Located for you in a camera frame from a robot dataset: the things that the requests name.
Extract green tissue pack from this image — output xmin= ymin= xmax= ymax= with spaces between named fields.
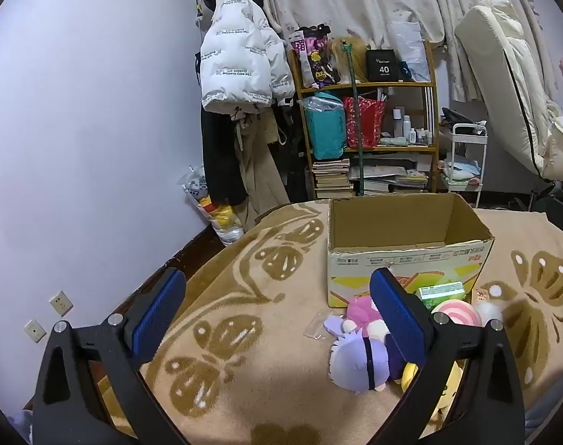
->
xmin=415 ymin=280 xmax=467 ymax=311

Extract pink swirl plush toy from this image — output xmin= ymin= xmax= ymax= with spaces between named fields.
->
xmin=432 ymin=300 xmax=482 ymax=327

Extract stack of books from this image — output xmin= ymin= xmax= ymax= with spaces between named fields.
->
xmin=311 ymin=158 xmax=356 ymax=200

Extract white trolley cart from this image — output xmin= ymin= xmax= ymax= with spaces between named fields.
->
xmin=436 ymin=121 xmax=488 ymax=209

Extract white fluffy plush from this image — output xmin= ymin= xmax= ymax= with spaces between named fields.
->
xmin=473 ymin=301 xmax=503 ymax=323

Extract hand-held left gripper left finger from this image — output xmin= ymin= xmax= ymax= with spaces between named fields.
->
xmin=31 ymin=266 xmax=189 ymax=445

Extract cream folded mattress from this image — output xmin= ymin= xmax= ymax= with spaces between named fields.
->
xmin=455 ymin=0 xmax=563 ymax=184

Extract purple plush doll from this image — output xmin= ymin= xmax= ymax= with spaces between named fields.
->
xmin=323 ymin=314 xmax=423 ymax=395

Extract row of cosmetic bottles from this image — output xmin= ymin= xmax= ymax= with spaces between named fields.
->
xmin=381 ymin=106 xmax=435 ymax=146

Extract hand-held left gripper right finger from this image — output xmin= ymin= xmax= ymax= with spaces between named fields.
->
xmin=369 ymin=267 xmax=527 ymax=445

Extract beige hanging pants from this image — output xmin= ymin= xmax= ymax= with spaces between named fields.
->
xmin=232 ymin=111 xmax=291 ymax=233

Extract teal shopping bag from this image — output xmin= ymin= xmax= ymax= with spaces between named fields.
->
xmin=302 ymin=93 xmax=348 ymax=161

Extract pile of magazines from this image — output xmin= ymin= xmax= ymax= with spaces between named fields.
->
xmin=348 ymin=155 xmax=433 ymax=195

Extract white plastic bag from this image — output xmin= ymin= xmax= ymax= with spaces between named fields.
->
xmin=388 ymin=21 xmax=431 ymax=82

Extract black hanging garment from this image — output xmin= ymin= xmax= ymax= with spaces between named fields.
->
xmin=202 ymin=106 xmax=247 ymax=207

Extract wooden shelf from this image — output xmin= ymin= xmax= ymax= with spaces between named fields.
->
xmin=288 ymin=39 xmax=442 ymax=200

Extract purple cartoon bag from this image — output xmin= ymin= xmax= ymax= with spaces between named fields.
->
xmin=291 ymin=23 xmax=340 ymax=89

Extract clear plastic bag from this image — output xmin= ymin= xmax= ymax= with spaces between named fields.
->
xmin=304 ymin=310 xmax=342 ymax=340

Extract blue cloth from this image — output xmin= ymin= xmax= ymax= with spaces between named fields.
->
xmin=443 ymin=158 xmax=481 ymax=181

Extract black box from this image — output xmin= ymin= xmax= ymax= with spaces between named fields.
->
xmin=365 ymin=49 xmax=399 ymax=82

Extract yellow plush toy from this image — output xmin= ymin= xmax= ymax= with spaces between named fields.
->
xmin=399 ymin=359 xmax=465 ymax=427

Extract green pole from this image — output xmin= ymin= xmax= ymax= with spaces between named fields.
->
xmin=341 ymin=42 xmax=368 ymax=198

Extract beige patterned blanket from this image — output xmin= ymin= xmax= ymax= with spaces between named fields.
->
xmin=96 ymin=201 xmax=563 ymax=445

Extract white puffer jacket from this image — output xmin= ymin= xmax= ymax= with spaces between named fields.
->
xmin=199 ymin=0 xmax=296 ymax=114

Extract plastic bag of toys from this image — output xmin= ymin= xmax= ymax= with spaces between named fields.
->
xmin=179 ymin=164 xmax=247 ymax=246

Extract blond wig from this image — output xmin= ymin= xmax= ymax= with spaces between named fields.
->
xmin=330 ymin=36 xmax=370 ymax=85

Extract printed cardboard box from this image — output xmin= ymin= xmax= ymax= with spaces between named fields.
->
xmin=327 ymin=192 xmax=495 ymax=309

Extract red patterned bag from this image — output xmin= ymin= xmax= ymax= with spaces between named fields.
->
xmin=342 ymin=96 xmax=388 ymax=150

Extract wall socket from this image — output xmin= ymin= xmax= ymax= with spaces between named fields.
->
xmin=24 ymin=319 xmax=47 ymax=343
xmin=49 ymin=290 xmax=73 ymax=317

